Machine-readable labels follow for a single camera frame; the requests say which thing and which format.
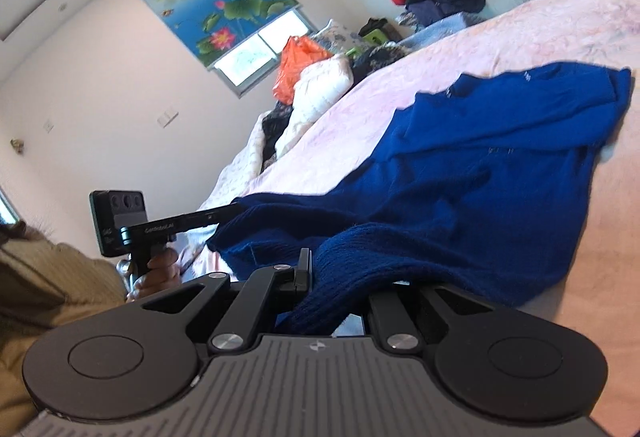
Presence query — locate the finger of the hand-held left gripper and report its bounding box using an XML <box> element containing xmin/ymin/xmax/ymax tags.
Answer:
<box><xmin>202</xmin><ymin>200</ymin><xmax>245</xmax><ymax>224</ymax></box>

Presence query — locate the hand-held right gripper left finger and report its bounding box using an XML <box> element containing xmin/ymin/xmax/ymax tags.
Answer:
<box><xmin>126</xmin><ymin>248</ymin><xmax>314</xmax><ymax>353</ymax></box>

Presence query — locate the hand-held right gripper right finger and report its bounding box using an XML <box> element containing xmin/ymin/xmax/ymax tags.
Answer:
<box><xmin>367</xmin><ymin>282</ymin><xmax>511</xmax><ymax>355</ymax></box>

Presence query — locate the blue beaded sweater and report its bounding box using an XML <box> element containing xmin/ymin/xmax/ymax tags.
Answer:
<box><xmin>206</xmin><ymin>62</ymin><xmax>634</xmax><ymax>336</ymax></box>

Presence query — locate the person's left forearm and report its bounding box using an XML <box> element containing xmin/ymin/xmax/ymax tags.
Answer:
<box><xmin>0</xmin><ymin>221</ymin><xmax>130</xmax><ymax>437</ymax></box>

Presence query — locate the person's left hand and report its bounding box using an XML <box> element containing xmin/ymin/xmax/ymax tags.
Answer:
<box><xmin>126</xmin><ymin>246</ymin><xmax>182</xmax><ymax>303</ymax></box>

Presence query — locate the white floral sheet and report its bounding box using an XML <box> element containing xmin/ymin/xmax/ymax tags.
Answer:
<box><xmin>197</xmin><ymin>110</ymin><xmax>281</xmax><ymax>213</ymax></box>

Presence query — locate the dark printed cloth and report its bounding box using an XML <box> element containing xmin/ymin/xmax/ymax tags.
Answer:
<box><xmin>259</xmin><ymin>101</ymin><xmax>297</xmax><ymax>171</ymax></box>

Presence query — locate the window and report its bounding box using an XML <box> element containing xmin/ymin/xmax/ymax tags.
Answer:
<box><xmin>212</xmin><ymin>7</ymin><xmax>319</xmax><ymax>97</ymax></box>

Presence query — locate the white quilted comforter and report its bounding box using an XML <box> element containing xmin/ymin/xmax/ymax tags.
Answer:
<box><xmin>274</xmin><ymin>54</ymin><xmax>354</xmax><ymax>158</ymax></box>

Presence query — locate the orange plastic bag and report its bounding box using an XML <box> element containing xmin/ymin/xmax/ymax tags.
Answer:
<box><xmin>272</xmin><ymin>36</ymin><xmax>334</xmax><ymax>104</ymax></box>

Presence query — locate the floral pillow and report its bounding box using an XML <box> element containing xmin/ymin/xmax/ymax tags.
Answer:
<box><xmin>312</xmin><ymin>18</ymin><xmax>369</xmax><ymax>56</ymax></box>

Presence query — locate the lotus print roller blind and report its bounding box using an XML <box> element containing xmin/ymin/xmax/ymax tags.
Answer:
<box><xmin>137</xmin><ymin>0</ymin><xmax>306</xmax><ymax>68</ymax></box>

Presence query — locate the dark patterned cloth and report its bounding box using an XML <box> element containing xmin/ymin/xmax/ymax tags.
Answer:
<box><xmin>352</xmin><ymin>42</ymin><xmax>411</xmax><ymax>83</ymax></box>

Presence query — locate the green box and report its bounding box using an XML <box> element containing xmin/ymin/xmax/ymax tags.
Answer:
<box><xmin>344</xmin><ymin>30</ymin><xmax>396</xmax><ymax>58</ymax></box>

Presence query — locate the small black handbag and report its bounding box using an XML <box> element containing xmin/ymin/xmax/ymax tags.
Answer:
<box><xmin>358</xmin><ymin>17</ymin><xmax>392</xmax><ymax>37</ymax></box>

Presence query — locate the light blue towel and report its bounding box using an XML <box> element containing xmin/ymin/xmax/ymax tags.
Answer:
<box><xmin>399</xmin><ymin>11</ymin><xmax>489</xmax><ymax>51</ymax></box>

